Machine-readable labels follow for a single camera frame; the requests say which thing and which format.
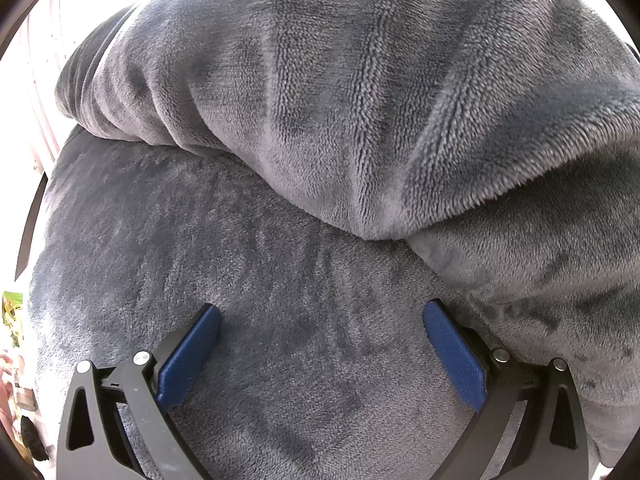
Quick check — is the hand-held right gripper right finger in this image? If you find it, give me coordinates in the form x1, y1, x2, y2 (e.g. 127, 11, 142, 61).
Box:
422, 300, 590, 480

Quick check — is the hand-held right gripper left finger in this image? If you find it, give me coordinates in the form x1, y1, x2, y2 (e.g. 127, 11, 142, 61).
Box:
56, 304, 222, 480

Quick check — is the green snack bag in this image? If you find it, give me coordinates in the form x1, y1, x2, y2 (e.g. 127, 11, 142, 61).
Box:
2, 290, 24, 346

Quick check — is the grey fleece blanket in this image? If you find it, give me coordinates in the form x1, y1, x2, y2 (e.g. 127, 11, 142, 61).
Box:
20, 0, 640, 480

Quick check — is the pink curtain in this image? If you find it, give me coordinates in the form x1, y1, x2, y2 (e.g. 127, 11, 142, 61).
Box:
22, 0, 76, 171

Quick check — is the dark frame rail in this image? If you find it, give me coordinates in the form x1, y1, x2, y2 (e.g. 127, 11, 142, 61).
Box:
15, 172, 49, 281

